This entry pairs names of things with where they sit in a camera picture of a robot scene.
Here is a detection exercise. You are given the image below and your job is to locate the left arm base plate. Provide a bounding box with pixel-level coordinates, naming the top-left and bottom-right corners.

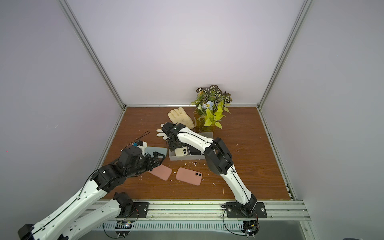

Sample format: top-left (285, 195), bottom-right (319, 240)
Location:
top-left (117, 202), bottom-right (150, 219)

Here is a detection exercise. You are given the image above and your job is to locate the cream white phone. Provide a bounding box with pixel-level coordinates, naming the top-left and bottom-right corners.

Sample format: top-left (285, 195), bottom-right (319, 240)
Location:
top-left (175, 146), bottom-right (189, 157)

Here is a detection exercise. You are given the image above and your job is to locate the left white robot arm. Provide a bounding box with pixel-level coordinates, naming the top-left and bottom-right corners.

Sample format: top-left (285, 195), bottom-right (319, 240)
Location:
top-left (18, 146), bottom-right (166, 240)

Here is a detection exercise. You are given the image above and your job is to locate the artificial plant in vase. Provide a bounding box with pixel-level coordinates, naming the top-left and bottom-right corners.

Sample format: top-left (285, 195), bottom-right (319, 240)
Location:
top-left (191, 85), bottom-right (233, 133)

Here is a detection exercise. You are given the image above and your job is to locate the white cotton glove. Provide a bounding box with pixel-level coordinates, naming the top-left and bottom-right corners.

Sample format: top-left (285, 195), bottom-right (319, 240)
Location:
top-left (157, 124), bottom-right (168, 140)

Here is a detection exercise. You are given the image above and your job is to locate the aluminium front rail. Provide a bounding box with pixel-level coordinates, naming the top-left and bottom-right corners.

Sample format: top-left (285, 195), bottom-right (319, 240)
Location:
top-left (83, 200), bottom-right (311, 223)

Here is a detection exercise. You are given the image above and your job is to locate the pink phone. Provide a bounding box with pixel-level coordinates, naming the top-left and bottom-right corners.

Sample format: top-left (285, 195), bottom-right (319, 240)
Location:
top-left (176, 168), bottom-right (203, 186)
top-left (152, 165), bottom-right (173, 181)

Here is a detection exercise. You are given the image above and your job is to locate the left connector board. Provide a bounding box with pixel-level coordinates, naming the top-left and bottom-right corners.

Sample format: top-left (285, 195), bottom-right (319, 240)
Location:
top-left (115, 221), bottom-right (133, 238)

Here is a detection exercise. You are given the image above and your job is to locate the right connector board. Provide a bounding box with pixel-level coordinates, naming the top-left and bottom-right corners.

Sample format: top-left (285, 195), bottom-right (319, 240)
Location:
top-left (242, 220), bottom-right (260, 238)

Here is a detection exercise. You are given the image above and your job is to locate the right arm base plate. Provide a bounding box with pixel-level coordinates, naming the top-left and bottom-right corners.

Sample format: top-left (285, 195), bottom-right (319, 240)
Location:
top-left (222, 202), bottom-right (268, 219)

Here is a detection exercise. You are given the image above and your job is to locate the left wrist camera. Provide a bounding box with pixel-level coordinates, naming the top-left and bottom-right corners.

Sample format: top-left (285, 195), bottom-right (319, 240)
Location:
top-left (133, 140), bottom-right (148, 155)

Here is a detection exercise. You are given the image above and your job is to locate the cream rubber glove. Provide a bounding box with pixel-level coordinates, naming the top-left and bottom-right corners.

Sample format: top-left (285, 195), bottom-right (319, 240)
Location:
top-left (168, 107), bottom-right (195, 129)

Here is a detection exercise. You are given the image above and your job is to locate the connector board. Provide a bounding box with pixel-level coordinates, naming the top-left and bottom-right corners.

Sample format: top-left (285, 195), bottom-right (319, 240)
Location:
top-left (115, 221), bottom-right (133, 238)
top-left (242, 220), bottom-right (260, 238)

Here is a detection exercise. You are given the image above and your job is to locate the white phone black screen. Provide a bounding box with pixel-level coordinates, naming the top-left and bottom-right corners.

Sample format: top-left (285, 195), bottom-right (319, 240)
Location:
top-left (188, 146), bottom-right (202, 156)

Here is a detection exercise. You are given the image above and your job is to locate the grey plastic storage box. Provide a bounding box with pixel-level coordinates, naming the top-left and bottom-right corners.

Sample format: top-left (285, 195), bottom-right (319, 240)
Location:
top-left (166, 131), bottom-right (214, 161)

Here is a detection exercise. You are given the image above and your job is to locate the mint green phone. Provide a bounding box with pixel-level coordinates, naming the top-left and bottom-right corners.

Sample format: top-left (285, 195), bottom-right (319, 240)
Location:
top-left (145, 147), bottom-right (168, 157)

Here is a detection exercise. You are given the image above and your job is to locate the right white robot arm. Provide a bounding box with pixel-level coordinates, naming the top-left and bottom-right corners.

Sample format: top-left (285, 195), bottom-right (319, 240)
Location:
top-left (161, 123), bottom-right (257, 218)

